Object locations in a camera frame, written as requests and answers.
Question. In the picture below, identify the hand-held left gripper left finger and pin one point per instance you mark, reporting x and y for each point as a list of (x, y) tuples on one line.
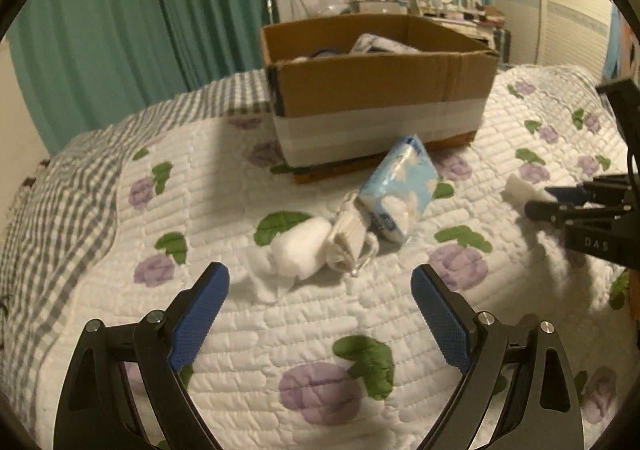
[(199, 312)]

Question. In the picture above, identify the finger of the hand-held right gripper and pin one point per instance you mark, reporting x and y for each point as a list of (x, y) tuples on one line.
[(550, 211), (567, 193)]

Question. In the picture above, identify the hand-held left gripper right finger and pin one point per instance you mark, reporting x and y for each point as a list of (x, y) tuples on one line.
[(442, 315)]

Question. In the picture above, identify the small white cotton pad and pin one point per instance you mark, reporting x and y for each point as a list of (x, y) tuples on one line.
[(519, 190)]

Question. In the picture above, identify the brown cardboard box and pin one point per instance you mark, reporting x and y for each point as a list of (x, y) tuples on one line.
[(370, 95)]

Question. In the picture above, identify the white tissue sheet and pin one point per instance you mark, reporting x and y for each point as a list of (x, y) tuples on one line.
[(262, 275)]

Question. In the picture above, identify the white cotton roll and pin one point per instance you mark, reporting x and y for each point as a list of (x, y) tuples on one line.
[(300, 245)]

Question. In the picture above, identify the white floral quilt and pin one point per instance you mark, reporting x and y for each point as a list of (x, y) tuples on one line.
[(320, 330)]

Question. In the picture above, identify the blue cloud-print tissue packet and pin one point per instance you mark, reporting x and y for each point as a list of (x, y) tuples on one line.
[(400, 185)]

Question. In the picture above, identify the grey gingham blanket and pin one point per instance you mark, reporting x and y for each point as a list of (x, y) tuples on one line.
[(60, 210)]

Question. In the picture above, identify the white wardrobe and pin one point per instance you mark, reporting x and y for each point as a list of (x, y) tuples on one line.
[(550, 0)]

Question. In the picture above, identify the white and blue packet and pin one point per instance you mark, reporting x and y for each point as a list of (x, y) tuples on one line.
[(375, 44)]

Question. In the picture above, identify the dark blue round item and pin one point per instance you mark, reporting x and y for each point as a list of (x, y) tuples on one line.
[(325, 52)]

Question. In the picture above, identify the colourful wall poster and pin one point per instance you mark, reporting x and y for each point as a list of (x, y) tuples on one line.
[(622, 42)]

